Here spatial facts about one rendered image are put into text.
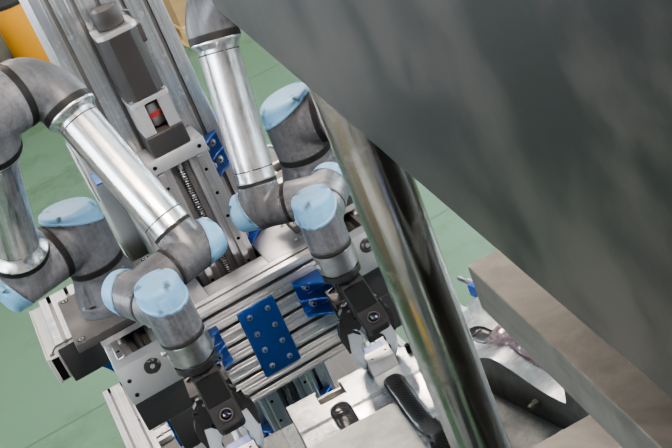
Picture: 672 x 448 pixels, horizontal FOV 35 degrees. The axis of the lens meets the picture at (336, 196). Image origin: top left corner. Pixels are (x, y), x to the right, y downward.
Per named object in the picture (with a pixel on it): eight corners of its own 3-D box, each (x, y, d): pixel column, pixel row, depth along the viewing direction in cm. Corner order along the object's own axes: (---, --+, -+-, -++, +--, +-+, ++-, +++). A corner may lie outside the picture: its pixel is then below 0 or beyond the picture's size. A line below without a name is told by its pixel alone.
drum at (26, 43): (66, 56, 809) (29, -17, 783) (75, 66, 776) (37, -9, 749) (20, 78, 801) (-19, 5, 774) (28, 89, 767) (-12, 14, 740)
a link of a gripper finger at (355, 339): (358, 357, 200) (352, 314, 196) (369, 372, 194) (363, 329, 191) (342, 361, 199) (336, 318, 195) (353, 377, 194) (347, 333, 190)
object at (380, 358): (355, 353, 206) (346, 332, 203) (378, 342, 207) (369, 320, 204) (379, 387, 194) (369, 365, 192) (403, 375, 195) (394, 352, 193)
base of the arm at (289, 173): (276, 192, 238) (260, 154, 233) (334, 160, 241) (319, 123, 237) (301, 213, 225) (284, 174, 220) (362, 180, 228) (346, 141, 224)
